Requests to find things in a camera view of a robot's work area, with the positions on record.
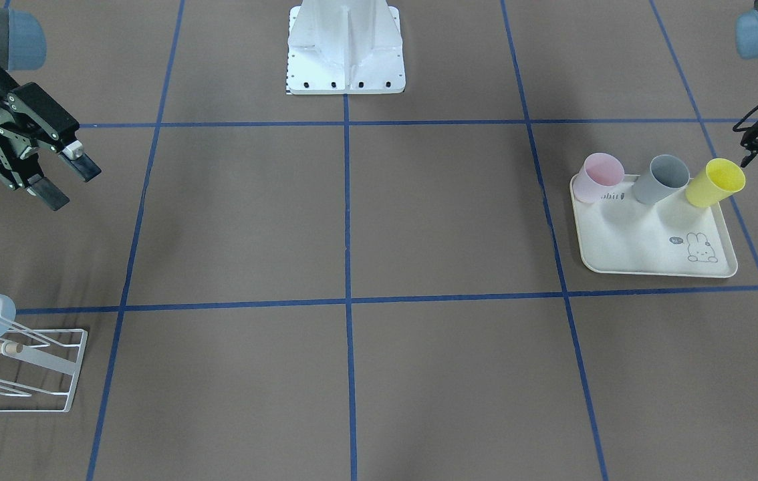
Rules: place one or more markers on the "cream bunny tray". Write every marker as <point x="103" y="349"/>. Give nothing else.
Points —
<point x="619" y="235"/>

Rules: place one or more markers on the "white wire cup rack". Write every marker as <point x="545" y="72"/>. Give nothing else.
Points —
<point x="40" y="368"/>

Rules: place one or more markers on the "grey plastic cup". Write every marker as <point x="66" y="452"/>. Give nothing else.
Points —
<point x="664" y="176"/>

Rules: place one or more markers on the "pink plastic cup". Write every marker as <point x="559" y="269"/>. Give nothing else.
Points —
<point x="600" y="173"/>

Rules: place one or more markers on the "yellow plastic cup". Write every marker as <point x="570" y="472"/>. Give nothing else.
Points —
<point x="719" y="179"/>

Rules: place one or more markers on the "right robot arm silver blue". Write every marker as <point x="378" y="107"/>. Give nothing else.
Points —
<point x="23" y="44"/>

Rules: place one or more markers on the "white central pedestal column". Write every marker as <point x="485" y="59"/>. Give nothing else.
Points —
<point x="344" y="48"/>

